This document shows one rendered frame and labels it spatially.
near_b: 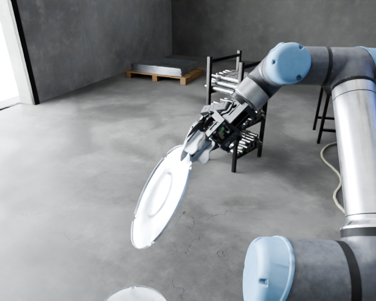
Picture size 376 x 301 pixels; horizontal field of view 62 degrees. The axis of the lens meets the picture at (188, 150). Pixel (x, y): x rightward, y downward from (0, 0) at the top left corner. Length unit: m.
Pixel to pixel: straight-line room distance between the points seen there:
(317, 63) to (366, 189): 0.25
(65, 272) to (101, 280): 0.22
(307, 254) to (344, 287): 0.06
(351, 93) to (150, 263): 1.57
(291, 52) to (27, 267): 1.87
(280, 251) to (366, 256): 0.12
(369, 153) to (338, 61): 0.18
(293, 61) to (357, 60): 0.12
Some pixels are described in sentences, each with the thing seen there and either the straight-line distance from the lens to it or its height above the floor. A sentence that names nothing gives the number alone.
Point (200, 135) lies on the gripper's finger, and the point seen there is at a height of 1.12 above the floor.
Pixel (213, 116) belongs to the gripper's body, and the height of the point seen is 1.17.
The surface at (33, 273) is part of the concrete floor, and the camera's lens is 2.09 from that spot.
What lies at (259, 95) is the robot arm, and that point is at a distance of 0.73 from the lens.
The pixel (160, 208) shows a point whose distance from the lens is 0.78.
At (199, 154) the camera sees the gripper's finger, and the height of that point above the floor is 1.06.
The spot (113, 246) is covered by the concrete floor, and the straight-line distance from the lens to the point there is 2.09.
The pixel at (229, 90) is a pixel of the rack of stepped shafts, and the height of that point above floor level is 0.71.
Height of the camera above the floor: 1.43
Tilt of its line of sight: 27 degrees down
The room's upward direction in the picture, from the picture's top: straight up
